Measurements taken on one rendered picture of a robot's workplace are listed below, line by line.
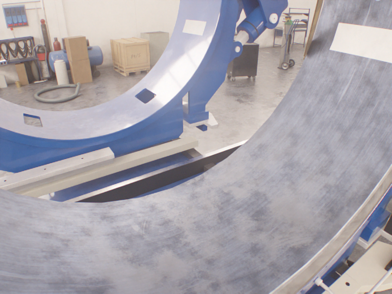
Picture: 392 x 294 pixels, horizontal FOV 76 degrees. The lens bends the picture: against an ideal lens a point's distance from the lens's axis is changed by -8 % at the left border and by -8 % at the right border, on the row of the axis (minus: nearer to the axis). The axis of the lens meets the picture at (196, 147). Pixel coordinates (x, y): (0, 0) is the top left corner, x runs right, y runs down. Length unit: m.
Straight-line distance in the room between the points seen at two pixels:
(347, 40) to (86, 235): 1.50
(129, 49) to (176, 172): 6.14
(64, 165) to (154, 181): 0.73
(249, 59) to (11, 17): 6.55
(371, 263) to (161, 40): 8.73
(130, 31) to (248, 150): 8.70
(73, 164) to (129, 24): 7.94
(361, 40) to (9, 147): 2.40
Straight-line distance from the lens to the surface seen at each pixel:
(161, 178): 2.33
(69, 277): 0.88
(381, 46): 1.55
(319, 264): 1.27
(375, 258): 1.78
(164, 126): 2.66
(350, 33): 1.63
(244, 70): 7.44
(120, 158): 2.51
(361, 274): 1.67
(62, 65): 7.99
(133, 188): 2.26
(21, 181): 2.31
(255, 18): 3.18
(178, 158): 2.77
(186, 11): 3.18
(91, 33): 9.51
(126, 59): 8.17
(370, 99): 1.46
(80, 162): 2.32
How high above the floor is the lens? 2.00
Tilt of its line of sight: 29 degrees down
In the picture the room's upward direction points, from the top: straight up
